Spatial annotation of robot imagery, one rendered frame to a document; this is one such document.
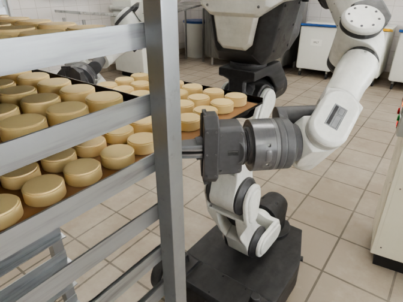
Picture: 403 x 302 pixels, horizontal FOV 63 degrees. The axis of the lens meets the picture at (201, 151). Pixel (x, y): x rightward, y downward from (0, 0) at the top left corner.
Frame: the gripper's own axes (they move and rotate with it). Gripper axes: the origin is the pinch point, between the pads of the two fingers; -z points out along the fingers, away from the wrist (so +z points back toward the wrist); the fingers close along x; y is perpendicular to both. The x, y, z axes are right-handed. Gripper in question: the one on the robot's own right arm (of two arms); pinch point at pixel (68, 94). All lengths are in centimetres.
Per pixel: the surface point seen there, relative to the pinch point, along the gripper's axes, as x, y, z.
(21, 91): 10.7, 2.3, -32.9
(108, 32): 19.6, 16.5, -42.3
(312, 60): -76, 253, 387
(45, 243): -36.6, -9.7, -10.7
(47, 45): 19, 11, -47
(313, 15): -19, 277, 455
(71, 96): 10.2, 9.5, -34.8
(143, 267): -17.0, 17.6, -41.3
